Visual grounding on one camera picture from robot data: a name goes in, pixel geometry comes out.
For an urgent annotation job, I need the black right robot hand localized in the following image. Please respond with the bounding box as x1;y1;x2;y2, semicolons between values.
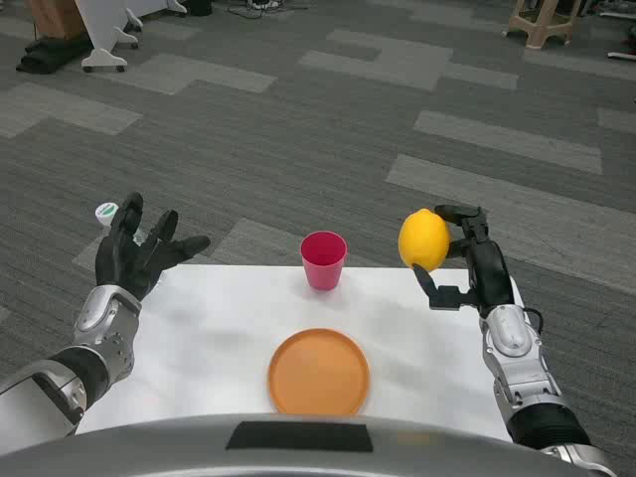
410;204;516;317

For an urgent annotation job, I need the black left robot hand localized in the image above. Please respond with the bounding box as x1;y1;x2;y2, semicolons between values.
93;191;212;302

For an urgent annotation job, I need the yellow lemon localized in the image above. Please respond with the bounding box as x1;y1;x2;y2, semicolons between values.
397;209;452;273

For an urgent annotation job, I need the clear bottle with green-white cap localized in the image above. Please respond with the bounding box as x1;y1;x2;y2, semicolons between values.
93;201;150;247

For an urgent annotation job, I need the pink plastic cup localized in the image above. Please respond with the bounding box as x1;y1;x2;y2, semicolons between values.
299;230;349;291

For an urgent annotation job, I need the silver robot chest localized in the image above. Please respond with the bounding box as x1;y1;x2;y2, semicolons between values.
0;412;612;477

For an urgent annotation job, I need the orange round plate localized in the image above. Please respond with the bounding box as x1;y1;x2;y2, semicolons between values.
267;327;372;416

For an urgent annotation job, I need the white wheeled stand base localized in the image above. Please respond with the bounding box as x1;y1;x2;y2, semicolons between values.
123;0;189;31
74;0;140;74

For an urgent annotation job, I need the black bag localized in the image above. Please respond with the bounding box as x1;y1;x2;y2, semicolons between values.
15;37;95;76

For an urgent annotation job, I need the brown wooden box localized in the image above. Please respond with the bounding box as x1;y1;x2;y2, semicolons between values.
27;0;88;41

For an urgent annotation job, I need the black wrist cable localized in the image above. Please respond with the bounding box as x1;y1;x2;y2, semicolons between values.
524;307;546;335

